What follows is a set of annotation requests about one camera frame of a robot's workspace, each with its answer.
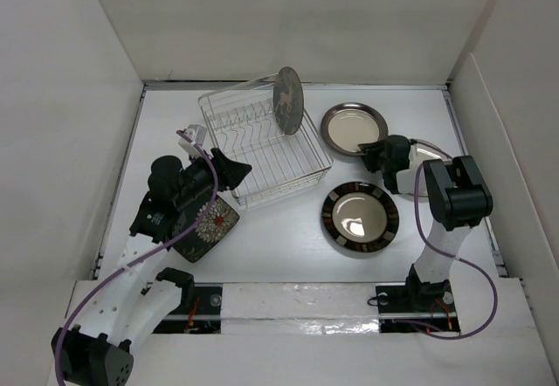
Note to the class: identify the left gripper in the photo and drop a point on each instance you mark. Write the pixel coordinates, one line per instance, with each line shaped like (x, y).
(231, 172)

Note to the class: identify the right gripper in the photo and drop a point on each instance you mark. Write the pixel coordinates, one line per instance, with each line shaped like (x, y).
(370, 151)

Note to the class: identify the brown rimmed cream plate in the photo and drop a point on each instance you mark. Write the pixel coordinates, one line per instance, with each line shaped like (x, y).
(347, 125)

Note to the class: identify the grey reindeer plate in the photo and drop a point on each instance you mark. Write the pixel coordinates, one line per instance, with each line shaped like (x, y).
(288, 100)

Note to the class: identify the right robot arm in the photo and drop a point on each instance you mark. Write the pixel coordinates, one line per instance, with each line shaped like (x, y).
(450, 198)

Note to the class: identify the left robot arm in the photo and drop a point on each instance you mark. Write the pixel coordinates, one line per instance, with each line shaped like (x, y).
(96, 344)

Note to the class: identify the cream plate with tree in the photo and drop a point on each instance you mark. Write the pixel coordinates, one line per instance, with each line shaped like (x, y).
(421, 151)

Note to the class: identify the black square floral plate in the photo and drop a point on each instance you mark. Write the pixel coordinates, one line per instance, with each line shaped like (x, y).
(216, 224)

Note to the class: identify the dark patterned rim plate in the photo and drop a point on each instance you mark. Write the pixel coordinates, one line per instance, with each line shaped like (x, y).
(360, 217)

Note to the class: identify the wire dish rack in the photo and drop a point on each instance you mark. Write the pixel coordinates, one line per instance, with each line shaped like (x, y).
(241, 123)

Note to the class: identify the silver taped front rail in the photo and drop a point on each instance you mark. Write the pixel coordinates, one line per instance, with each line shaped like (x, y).
(305, 308)

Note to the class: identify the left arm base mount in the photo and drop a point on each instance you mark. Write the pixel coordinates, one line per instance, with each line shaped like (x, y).
(199, 311)

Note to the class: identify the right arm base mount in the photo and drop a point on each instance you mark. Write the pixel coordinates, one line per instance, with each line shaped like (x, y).
(415, 306)

